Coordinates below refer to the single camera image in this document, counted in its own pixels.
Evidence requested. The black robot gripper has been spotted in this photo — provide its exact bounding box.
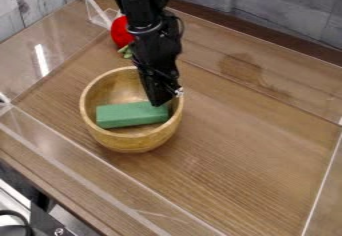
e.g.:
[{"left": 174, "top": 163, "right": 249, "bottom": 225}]
[{"left": 130, "top": 10, "right": 185, "bottom": 107}]

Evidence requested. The brown wooden bowl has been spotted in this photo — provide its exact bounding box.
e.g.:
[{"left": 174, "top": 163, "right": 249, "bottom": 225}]
[{"left": 79, "top": 66, "right": 185, "bottom": 153}]

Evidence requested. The green rectangular block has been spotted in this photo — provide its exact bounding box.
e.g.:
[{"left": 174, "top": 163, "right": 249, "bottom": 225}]
[{"left": 95, "top": 101, "right": 170, "bottom": 129}]

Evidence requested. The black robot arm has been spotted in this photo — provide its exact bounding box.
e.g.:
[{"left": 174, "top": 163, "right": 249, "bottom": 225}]
[{"left": 115, "top": 0, "right": 185, "bottom": 106}]

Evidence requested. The red felt strawberry toy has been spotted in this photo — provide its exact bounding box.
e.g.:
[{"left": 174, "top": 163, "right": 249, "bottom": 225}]
[{"left": 111, "top": 15, "right": 134, "bottom": 59}]

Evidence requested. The clear acrylic triangular bracket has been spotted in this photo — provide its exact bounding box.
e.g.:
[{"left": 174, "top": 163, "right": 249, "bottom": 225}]
[{"left": 84, "top": 0, "right": 120, "bottom": 30}]

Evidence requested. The clear acrylic tray enclosure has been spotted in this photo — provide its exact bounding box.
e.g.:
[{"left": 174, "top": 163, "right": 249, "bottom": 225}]
[{"left": 0, "top": 0, "right": 342, "bottom": 236}]

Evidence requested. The black metal bracket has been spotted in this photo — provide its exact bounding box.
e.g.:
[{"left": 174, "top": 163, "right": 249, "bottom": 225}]
[{"left": 30, "top": 203, "right": 76, "bottom": 236}]

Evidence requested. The black cable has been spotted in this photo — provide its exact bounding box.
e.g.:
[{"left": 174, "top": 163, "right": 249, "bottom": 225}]
[{"left": 0, "top": 209, "right": 32, "bottom": 236}]

